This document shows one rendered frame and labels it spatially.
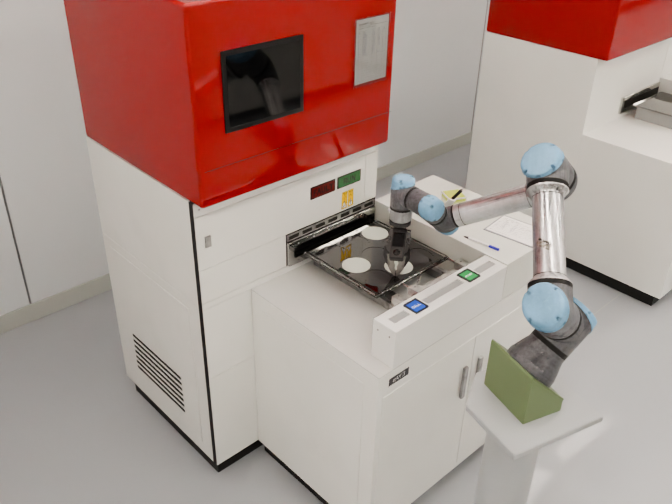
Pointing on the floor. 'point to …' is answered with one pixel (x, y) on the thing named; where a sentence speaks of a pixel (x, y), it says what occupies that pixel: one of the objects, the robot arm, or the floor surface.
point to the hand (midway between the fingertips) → (395, 273)
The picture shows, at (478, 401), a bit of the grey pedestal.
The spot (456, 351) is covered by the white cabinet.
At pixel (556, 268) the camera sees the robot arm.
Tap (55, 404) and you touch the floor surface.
